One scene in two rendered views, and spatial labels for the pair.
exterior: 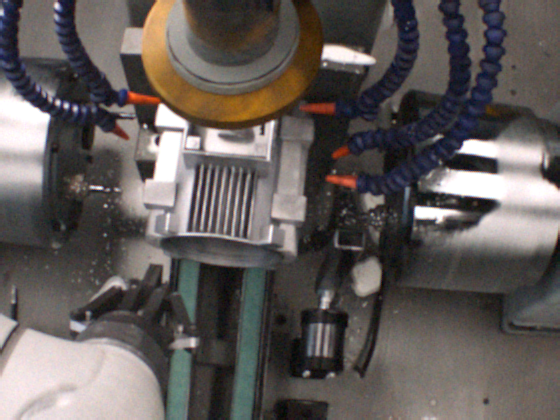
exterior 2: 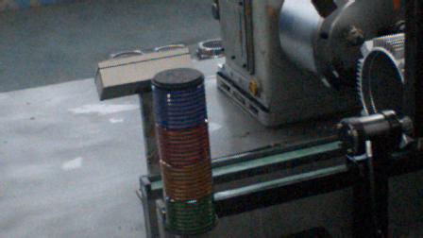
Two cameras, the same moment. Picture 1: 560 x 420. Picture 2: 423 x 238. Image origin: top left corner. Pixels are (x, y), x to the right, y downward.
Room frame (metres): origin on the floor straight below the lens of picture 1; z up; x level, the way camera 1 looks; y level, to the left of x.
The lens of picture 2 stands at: (-0.36, -1.10, 1.50)
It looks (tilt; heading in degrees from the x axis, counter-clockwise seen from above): 22 degrees down; 76
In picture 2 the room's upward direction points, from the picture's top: 5 degrees counter-clockwise
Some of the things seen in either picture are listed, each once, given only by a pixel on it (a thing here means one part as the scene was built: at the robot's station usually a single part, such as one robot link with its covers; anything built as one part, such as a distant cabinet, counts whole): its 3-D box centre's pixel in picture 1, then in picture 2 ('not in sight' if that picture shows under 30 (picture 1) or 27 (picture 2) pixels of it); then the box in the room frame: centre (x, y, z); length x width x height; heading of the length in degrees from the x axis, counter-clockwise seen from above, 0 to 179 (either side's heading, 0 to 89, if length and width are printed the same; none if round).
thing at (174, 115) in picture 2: not in sight; (179, 100); (-0.18, -0.26, 1.19); 0.06 x 0.06 x 0.04
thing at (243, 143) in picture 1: (232, 118); not in sight; (0.38, 0.08, 1.11); 0.12 x 0.11 x 0.07; 3
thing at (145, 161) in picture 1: (162, 154); not in sight; (0.40, 0.19, 0.86); 0.07 x 0.06 x 0.12; 93
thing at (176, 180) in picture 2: not in sight; (186, 172); (-0.18, -0.26, 1.10); 0.06 x 0.06 x 0.04
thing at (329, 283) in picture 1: (336, 267); (414, 57); (0.22, -0.07, 1.12); 0.04 x 0.03 x 0.26; 3
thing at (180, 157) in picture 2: not in sight; (183, 137); (-0.18, -0.26, 1.14); 0.06 x 0.06 x 0.04
